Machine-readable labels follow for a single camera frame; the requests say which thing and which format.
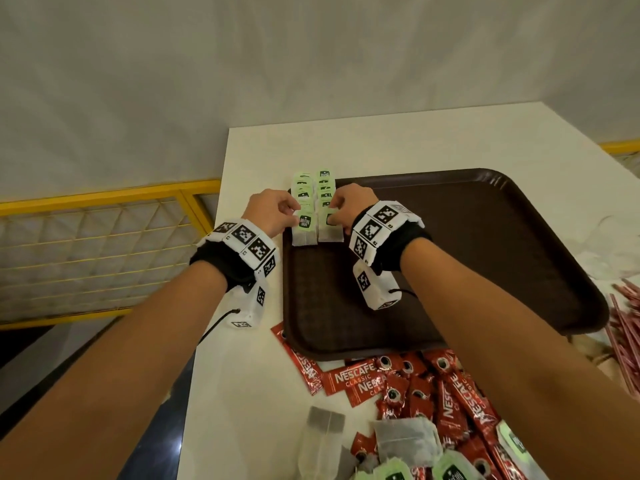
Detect green tag tea bag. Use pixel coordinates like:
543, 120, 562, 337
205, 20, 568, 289
317, 207, 346, 244
291, 210, 319, 247

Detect neat rows of tea bags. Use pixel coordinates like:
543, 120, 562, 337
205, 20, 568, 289
289, 168, 346, 245

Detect pile of tea bags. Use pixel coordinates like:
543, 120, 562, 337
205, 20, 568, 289
297, 405, 551, 480

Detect left wristband with marker tiles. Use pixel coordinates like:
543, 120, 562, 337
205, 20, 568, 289
189, 218, 281, 293

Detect marker cube on right wrist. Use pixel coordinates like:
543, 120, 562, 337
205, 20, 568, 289
352, 259, 403, 311

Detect person's right forearm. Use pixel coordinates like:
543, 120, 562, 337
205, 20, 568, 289
399, 238, 640, 480

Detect pile of pink stirrer sticks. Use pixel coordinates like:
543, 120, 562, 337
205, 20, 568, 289
605, 278, 640, 401

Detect wristband with marker tiles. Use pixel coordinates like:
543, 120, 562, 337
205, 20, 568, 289
348, 200, 433, 275
189, 218, 281, 293

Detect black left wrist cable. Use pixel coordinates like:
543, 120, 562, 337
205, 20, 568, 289
197, 308, 242, 345

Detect person's left hand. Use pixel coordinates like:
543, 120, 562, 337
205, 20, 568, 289
240, 187, 302, 240

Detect person's right hand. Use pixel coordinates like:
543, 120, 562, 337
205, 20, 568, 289
327, 182, 381, 237

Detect brown plastic tray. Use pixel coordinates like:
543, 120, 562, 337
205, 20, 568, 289
281, 167, 611, 363

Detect pile of brown sugar packets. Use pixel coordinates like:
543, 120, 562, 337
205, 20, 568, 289
569, 334, 640, 395

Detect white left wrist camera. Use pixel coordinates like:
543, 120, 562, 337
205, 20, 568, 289
227, 279, 271, 329

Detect person's left forearm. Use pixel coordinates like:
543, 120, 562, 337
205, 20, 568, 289
0, 259, 229, 480

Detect right wristband with marker tiles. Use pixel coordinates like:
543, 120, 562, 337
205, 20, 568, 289
348, 200, 433, 275

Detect pile of red Nescafe sachets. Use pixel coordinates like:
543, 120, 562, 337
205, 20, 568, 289
269, 322, 531, 480

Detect clear glass cups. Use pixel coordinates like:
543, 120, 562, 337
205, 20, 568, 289
575, 214, 640, 281

